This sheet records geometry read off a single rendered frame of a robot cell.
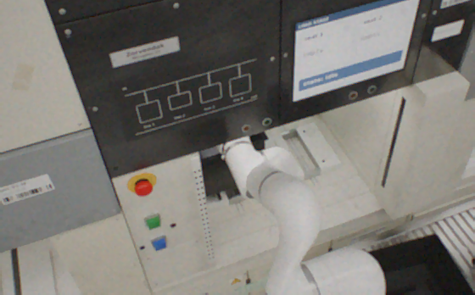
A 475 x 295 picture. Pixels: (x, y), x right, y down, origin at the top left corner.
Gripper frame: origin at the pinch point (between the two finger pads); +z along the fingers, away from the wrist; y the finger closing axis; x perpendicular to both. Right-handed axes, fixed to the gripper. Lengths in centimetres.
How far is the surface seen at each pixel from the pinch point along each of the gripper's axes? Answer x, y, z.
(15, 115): 44, -45, -30
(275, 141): -29.9, 21.1, 5.6
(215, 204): -30.5, -6.9, -11.0
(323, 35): 43, 16, -30
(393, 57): 31, 34, -30
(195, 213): -3.3, -16.5, -29.8
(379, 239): -44, 41, -35
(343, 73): 30.8, 22.0, -29.9
